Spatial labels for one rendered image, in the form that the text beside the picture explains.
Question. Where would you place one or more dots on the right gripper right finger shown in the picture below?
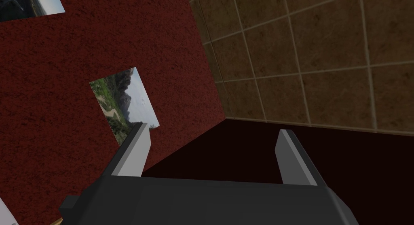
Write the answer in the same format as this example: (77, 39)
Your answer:
(297, 162)

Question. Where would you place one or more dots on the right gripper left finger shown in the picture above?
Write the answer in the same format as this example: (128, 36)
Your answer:
(134, 155)

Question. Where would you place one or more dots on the mountain landscape wall picture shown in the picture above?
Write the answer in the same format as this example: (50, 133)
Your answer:
(121, 102)

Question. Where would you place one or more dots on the dark landscape wall picture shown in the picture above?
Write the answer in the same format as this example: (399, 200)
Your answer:
(26, 3)

